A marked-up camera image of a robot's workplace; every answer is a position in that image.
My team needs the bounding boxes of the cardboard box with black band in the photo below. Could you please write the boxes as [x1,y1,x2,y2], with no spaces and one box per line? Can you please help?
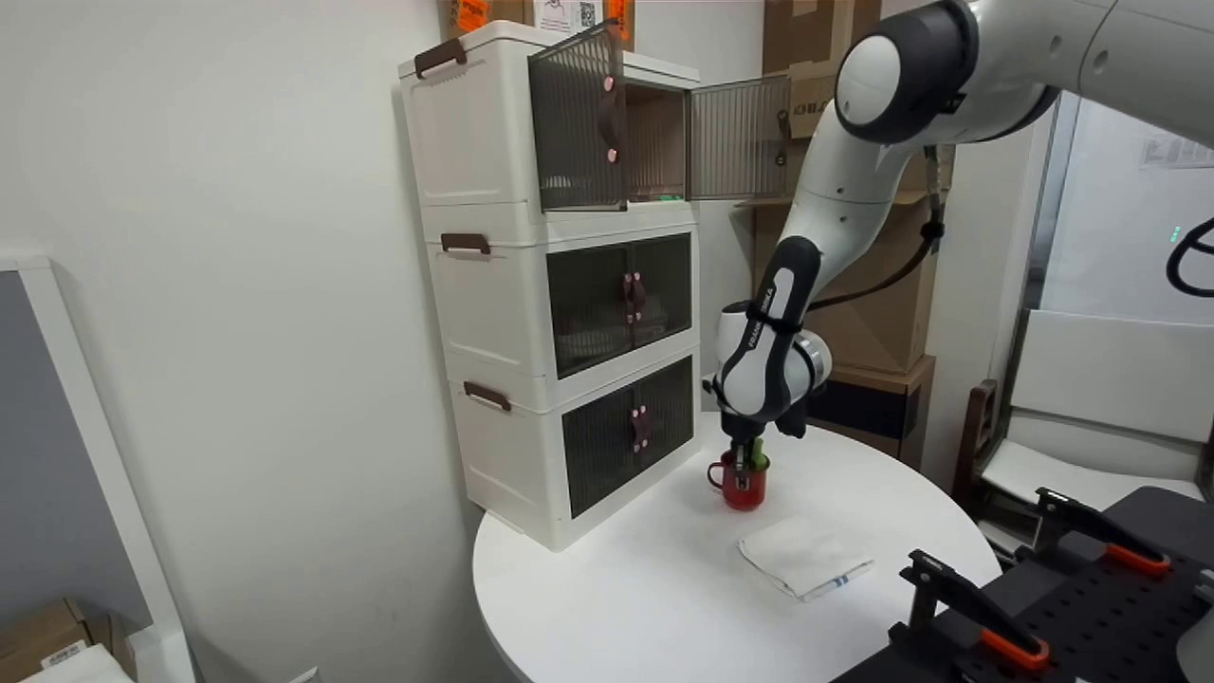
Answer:
[805,351,939,468]

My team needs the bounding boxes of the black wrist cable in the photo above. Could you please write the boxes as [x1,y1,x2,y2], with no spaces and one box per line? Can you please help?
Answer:
[805,202,954,314]

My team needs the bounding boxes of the orange-handled black clamp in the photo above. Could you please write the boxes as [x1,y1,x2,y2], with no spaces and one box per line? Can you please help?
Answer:
[896,545,1059,680]
[1029,480,1178,589]

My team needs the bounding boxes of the brown wooden piece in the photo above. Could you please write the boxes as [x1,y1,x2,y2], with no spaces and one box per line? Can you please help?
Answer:
[953,377,1006,493]

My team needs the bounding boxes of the translucent grey cabinet door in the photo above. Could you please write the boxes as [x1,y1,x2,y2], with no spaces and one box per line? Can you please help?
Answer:
[687,69,815,209]
[523,19,634,217]

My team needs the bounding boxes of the white board panel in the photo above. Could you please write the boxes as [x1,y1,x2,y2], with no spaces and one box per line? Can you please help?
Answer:
[1006,308,1214,448]

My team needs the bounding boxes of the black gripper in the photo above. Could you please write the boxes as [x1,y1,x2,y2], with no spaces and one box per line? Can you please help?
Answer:
[714,400,815,478]

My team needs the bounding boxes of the white folded cloth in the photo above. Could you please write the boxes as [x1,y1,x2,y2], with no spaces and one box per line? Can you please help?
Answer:
[730,512,878,603]

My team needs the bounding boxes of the white paper sheet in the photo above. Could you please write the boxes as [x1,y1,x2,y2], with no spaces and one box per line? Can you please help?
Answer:
[20,636,140,683]

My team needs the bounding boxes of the black red clamp tool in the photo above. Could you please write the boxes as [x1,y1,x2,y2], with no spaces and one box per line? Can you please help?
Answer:
[830,480,1214,683]

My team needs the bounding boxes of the red cup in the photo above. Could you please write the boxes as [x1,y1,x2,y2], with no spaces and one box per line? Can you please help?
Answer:
[701,448,772,517]

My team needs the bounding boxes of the large brown cardboard box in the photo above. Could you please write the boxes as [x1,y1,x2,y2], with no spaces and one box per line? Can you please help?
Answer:
[739,0,958,381]

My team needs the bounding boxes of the grey partition white frame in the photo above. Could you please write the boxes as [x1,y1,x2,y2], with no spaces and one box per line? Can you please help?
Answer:
[0,248,199,683]

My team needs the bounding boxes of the orange and white package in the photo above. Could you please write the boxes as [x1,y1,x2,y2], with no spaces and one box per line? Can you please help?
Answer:
[443,0,641,54]

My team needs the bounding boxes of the white three-compartment cabinet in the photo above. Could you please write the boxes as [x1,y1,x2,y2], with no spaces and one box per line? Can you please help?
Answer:
[395,16,706,553]

